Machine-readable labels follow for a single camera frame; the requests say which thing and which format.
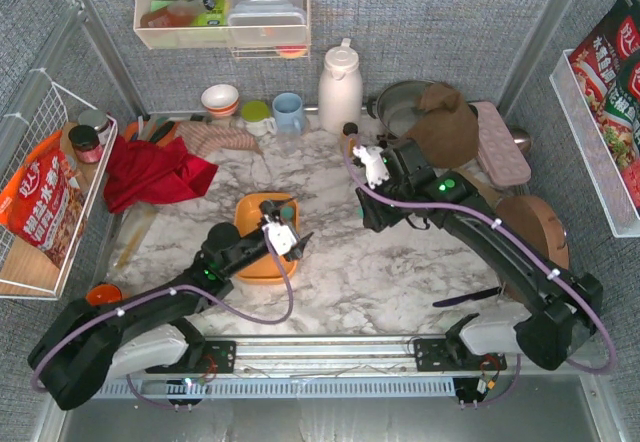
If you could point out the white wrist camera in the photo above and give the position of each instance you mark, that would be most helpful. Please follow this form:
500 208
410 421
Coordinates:
374 162
281 236

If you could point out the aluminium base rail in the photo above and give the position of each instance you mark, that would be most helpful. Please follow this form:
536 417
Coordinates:
170 351

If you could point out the white orange striped bowl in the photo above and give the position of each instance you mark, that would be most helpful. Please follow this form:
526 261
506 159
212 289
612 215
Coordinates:
220 100

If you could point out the orange round lid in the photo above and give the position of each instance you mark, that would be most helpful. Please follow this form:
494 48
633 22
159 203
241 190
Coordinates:
104 293

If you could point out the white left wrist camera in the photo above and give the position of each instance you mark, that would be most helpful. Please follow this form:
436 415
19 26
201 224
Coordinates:
281 236

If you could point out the green capsule number 3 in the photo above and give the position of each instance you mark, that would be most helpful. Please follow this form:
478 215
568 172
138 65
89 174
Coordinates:
287 212

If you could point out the white side wall rack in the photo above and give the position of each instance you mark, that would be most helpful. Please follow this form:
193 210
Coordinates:
614 198

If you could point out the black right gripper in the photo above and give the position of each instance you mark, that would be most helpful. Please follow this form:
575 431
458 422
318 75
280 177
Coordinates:
373 207

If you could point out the orange snack bag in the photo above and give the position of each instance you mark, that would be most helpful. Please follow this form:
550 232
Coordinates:
40 204

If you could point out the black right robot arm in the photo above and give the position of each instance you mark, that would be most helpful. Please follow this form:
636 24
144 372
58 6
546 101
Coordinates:
559 311

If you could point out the cream wall rack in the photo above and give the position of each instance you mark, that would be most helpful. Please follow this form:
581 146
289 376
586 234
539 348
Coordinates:
202 24

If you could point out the clear plastic food containers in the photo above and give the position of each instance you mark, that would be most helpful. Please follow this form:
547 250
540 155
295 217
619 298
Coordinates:
267 22

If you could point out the blue mug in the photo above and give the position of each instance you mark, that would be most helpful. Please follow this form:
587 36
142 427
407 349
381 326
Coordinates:
288 111

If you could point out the steel pot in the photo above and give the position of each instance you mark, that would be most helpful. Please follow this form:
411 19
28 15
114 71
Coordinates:
397 106

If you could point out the red noodle package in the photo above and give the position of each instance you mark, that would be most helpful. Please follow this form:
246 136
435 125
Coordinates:
606 67

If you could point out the red jam jar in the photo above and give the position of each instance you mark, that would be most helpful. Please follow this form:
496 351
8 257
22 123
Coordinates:
86 144

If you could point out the yellow bottle black cap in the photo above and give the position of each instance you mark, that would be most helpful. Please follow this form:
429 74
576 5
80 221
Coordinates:
349 130

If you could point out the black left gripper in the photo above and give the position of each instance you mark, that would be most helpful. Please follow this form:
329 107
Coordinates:
273 220

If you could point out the brown cloth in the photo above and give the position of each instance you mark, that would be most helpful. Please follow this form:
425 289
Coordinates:
447 129

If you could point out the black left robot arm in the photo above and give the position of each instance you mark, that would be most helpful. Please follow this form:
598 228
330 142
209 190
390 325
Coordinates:
222 255

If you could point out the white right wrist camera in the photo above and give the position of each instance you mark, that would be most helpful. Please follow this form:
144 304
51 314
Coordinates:
374 162

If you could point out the white wire wall basket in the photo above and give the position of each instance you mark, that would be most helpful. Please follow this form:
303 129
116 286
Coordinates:
26 273

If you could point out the striped pink cloth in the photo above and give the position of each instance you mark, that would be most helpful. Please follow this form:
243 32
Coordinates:
202 139

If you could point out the red cloth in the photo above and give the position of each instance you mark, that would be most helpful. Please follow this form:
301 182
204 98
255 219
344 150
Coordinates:
140 171

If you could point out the round wooden board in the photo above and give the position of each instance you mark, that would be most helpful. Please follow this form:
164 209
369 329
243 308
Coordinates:
531 218

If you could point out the white thermos jug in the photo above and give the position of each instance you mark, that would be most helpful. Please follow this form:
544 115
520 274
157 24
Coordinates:
340 90

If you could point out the pink ice cube tray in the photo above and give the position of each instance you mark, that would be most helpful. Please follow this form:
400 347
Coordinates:
498 154

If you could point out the green lidded cup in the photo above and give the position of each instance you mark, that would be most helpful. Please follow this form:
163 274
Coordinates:
257 119

